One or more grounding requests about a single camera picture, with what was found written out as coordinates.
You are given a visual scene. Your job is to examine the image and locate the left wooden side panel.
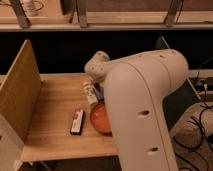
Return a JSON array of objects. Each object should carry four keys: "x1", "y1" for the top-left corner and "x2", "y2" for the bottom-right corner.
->
[{"x1": 0, "y1": 40, "x2": 41, "y2": 142}]

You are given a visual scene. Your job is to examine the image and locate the blue sponge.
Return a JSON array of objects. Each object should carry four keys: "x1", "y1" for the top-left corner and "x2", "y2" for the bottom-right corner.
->
[{"x1": 94, "y1": 84, "x2": 104, "y2": 101}]

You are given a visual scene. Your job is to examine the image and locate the orange bowl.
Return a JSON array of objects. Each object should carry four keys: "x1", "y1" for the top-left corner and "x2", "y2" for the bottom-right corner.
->
[{"x1": 90, "y1": 102, "x2": 111, "y2": 134}]

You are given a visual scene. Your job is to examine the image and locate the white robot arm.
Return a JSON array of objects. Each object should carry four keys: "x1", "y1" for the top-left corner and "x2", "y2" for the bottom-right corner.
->
[{"x1": 85, "y1": 49, "x2": 188, "y2": 171}]

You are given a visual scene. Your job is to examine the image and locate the black cables on floor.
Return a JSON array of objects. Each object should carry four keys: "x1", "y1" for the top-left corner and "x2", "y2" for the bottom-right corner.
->
[{"x1": 171, "y1": 54, "x2": 213, "y2": 171}]

